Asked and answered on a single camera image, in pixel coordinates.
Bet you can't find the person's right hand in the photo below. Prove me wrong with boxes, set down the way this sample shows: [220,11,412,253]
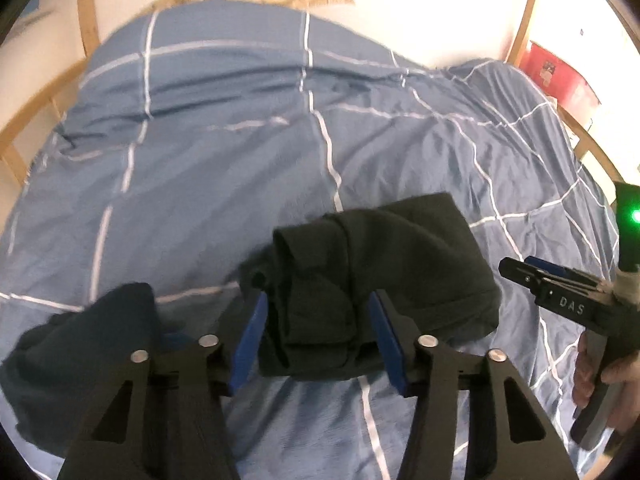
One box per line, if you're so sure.
[572,334,640,409]

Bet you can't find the dark navy folded garment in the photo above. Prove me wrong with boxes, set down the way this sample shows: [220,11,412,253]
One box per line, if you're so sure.
[0,282,166,456]

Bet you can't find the blue wall board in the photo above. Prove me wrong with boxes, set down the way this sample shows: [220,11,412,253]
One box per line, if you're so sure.
[22,0,51,26]

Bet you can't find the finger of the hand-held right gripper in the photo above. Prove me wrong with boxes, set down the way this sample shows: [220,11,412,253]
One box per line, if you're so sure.
[499,257,551,297]
[525,256,601,291]

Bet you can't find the wooden bed frame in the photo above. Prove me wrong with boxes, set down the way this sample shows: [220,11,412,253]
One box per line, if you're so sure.
[0,0,640,461]

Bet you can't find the black pants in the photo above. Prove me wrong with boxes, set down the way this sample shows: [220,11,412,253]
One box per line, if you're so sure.
[240,191,502,381]

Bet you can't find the blue checked duvet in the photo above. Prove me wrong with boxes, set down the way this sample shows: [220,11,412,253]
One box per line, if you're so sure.
[0,0,623,480]

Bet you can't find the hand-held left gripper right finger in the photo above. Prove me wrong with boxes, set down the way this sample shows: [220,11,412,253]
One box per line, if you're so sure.
[370,290,581,480]

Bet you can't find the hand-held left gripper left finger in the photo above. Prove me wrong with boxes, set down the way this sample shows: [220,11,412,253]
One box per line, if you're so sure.
[57,292,268,480]

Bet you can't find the red storage box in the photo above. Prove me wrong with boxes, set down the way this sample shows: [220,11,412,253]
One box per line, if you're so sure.
[520,41,599,111]

